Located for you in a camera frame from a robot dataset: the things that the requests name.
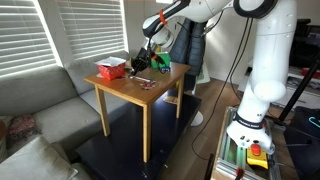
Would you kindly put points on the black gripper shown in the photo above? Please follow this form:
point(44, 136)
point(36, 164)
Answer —
point(142, 60)

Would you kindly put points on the silver spoon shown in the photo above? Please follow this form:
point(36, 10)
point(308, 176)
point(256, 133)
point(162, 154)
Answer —
point(140, 78)

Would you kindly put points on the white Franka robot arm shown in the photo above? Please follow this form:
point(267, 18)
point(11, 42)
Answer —
point(273, 66)

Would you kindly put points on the colourful candy wrapper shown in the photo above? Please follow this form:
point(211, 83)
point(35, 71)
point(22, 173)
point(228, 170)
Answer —
point(147, 85)

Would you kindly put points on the small wooden table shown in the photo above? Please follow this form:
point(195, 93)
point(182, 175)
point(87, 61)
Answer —
point(133, 90)

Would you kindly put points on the red box with white paper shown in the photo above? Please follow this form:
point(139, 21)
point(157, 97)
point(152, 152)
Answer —
point(111, 70)

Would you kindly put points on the small dark object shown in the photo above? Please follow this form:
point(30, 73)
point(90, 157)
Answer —
point(165, 69)

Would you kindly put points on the green box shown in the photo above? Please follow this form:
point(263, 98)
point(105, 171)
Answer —
point(164, 60)

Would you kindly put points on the dark blue puffer jacket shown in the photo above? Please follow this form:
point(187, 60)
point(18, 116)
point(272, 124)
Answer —
point(190, 46)

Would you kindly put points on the white window blind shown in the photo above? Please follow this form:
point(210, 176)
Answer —
point(23, 36)
point(93, 28)

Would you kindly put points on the white printed bag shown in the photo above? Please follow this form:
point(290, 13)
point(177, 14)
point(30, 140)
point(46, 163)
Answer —
point(202, 74)

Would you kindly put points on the dark blue low platform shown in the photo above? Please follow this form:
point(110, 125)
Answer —
point(126, 146)

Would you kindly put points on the grey sectional sofa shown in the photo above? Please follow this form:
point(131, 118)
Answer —
point(50, 93)

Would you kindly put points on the floral pillow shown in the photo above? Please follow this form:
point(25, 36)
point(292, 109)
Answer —
point(23, 128)

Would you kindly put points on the beige cushion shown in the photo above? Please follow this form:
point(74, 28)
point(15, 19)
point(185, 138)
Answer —
point(33, 163)

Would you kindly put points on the yellow emergency stop box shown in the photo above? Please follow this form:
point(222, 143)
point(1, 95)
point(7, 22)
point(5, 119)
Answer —
point(257, 158)

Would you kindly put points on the black tripod stand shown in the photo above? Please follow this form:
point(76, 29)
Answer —
point(300, 90)

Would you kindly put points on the black television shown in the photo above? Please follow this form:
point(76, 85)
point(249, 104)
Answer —
point(305, 43)

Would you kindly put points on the black bag with teal logo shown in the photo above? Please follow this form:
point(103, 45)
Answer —
point(303, 143)

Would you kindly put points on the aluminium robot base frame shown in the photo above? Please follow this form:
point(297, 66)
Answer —
point(230, 156)

